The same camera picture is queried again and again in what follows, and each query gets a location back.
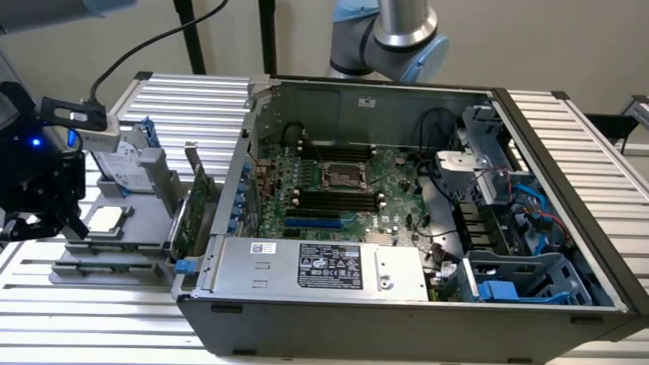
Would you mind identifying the black camera cable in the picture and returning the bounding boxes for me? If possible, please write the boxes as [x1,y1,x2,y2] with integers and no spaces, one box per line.
[88,0,231,104]

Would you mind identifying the blue card retention clips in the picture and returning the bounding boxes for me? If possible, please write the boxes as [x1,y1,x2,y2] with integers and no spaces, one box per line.
[228,151,253,233]

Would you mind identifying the black looped power wire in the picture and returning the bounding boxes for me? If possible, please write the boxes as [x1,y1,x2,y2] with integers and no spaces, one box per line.
[416,107,459,155]

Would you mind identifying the black short looped wire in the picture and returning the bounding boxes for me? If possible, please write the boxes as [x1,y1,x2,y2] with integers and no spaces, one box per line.
[283,121,307,148]

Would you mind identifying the red and black wires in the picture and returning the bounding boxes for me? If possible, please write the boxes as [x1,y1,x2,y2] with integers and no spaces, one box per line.
[469,166,514,208]

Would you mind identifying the blue expansion slot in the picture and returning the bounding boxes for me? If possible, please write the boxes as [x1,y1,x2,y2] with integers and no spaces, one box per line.
[283,217,341,232]

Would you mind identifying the black long expansion slot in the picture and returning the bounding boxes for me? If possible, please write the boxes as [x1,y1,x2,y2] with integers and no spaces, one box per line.
[287,208,341,221]

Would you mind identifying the black open PC case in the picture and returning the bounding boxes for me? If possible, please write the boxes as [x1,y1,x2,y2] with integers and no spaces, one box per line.
[171,74,649,357]

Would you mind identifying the silver CPU chip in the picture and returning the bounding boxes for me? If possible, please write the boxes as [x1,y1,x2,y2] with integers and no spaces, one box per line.
[83,206,136,240]

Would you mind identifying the grey metal drive cage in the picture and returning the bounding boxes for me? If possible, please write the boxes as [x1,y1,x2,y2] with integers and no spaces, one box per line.
[435,105,534,208]

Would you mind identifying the thin black wire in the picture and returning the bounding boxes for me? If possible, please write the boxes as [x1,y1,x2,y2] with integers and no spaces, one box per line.
[412,214,448,241]

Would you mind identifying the black RAM slot bank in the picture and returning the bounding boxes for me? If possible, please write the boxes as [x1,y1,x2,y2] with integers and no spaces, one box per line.
[297,141,377,161]
[291,188,383,213]

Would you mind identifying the green motherboard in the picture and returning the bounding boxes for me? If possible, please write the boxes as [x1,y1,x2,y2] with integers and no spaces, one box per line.
[247,142,444,250]

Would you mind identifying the silver hard disk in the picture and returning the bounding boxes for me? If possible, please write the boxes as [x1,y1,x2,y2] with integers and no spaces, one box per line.
[92,123,156,191]

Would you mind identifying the aluminium profile frame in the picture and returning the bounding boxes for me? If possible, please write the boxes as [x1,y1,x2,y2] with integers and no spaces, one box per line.
[614,94,649,157]

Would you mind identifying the metal CPU socket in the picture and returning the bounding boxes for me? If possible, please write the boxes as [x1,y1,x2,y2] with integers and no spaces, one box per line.
[316,161,377,192]

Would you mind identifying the green RAM stick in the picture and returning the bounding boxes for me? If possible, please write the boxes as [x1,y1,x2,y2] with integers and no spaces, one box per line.
[65,242,164,255]

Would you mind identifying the green graphics card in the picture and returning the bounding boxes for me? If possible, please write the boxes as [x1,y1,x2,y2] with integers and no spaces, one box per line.
[169,140,225,264]

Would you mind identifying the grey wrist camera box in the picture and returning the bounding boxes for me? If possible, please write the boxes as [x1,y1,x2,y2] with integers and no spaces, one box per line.
[40,97,124,154]

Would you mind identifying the grey parts rack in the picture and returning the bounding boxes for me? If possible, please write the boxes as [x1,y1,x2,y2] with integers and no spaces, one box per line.
[48,146,217,287]

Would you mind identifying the black stand pole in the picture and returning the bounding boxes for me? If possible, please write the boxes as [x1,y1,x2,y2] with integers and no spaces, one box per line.
[257,0,279,76]
[172,0,207,76]

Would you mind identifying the blue data wire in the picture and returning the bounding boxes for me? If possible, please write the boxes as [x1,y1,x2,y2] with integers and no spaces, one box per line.
[509,181,552,255]

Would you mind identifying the red data wire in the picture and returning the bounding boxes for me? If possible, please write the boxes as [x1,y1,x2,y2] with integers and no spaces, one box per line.
[534,211,565,246]

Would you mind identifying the grey disk bay blue latch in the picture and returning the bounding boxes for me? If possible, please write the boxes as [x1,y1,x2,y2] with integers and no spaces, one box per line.
[459,249,596,306]

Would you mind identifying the silver power supply unit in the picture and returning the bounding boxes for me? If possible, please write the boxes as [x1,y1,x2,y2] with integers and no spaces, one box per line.
[201,235,433,302]

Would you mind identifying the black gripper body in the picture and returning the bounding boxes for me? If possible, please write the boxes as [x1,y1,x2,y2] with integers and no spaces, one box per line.
[0,113,87,221]

